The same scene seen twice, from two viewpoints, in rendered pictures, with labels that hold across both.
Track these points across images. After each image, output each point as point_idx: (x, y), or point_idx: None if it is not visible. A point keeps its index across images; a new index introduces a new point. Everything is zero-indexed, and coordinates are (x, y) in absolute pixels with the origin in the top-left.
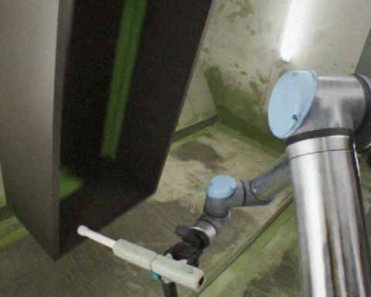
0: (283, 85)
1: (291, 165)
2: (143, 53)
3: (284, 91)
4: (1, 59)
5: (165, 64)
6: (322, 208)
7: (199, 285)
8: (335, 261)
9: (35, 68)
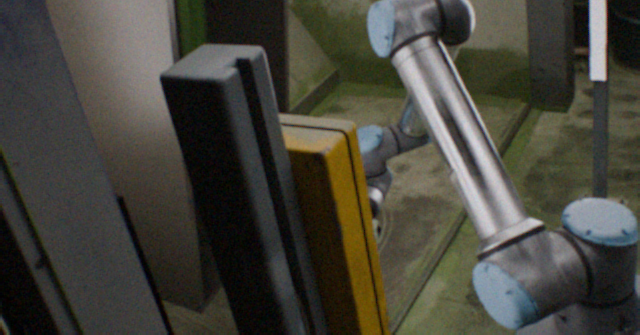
0: (372, 16)
1: (399, 74)
2: (215, 19)
3: (374, 20)
4: (89, 78)
5: (249, 24)
6: (427, 92)
7: (379, 235)
8: (447, 124)
9: (145, 73)
